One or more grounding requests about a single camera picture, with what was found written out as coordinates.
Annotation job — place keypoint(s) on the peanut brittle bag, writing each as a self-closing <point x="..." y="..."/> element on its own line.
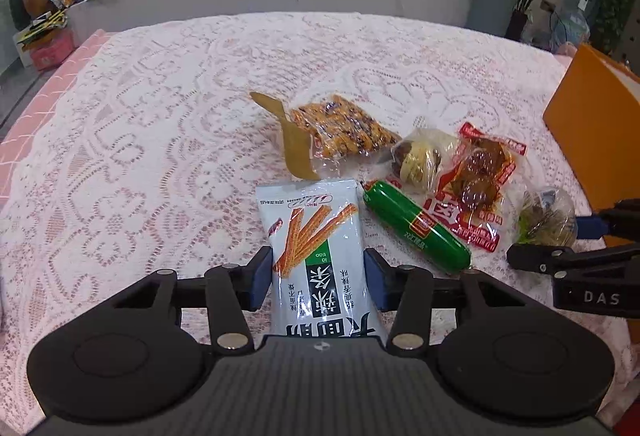
<point x="340" y="129"/>

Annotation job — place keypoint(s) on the green sausage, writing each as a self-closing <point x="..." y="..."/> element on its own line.
<point x="415" y="226"/>

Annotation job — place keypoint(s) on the blue water jug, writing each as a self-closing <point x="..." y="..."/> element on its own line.
<point x="570" y="31"/>

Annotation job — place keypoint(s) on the white lace tablecloth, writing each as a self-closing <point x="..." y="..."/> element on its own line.
<point x="150" y="116"/>

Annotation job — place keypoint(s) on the orange cardboard box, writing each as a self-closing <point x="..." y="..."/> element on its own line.
<point x="590" y="126"/>

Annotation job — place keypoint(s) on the grey trash can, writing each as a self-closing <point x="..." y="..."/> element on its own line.
<point x="492" y="9"/>

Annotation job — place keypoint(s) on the pink storage box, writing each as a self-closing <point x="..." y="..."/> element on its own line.
<point x="52" y="52"/>

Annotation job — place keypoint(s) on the clear pastry packet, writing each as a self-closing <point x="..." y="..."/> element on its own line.
<point x="420" y="159"/>

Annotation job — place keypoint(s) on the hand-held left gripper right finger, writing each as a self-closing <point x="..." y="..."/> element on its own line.
<point x="375" y="278"/>

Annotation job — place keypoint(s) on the clear packet with dark filling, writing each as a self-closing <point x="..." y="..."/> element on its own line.
<point x="547" y="216"/>

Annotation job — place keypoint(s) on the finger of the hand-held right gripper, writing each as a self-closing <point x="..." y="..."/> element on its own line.
<point x="535" y="257"/>
<point x="590" y="227"/>

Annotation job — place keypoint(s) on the ivy plant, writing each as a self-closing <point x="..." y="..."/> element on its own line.
<point x="617" y="1"/>

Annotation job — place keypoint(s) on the black yellow paper stack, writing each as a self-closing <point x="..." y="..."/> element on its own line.
<point x="40" y="30"/>

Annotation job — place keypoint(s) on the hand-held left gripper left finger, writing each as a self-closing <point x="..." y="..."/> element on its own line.
<point x="262" y="278"/>

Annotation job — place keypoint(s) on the pink checkered table cover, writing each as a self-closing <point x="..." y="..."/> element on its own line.
<point x="60" y="86"/>

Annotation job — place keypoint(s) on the white spicy stick packet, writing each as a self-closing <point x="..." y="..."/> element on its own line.
<point x="310" y="236"/>

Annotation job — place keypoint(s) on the red braised meat packet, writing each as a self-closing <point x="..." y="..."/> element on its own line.
<point x="480" y="176"/>

